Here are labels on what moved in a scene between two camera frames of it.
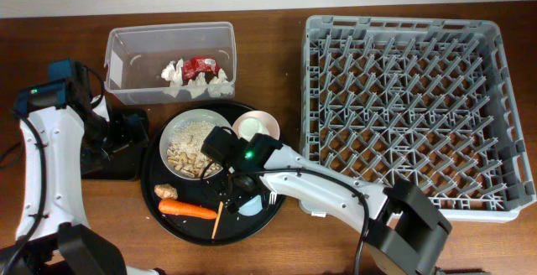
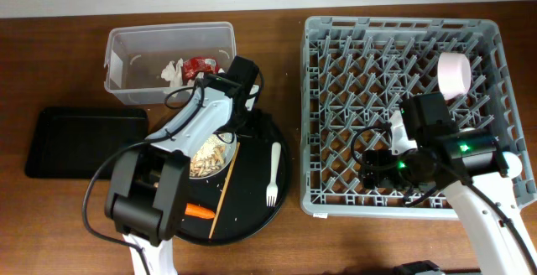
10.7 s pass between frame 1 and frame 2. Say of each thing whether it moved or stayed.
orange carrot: stayed
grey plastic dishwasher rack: stayed
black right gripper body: moved
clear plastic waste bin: stayed
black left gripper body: moved
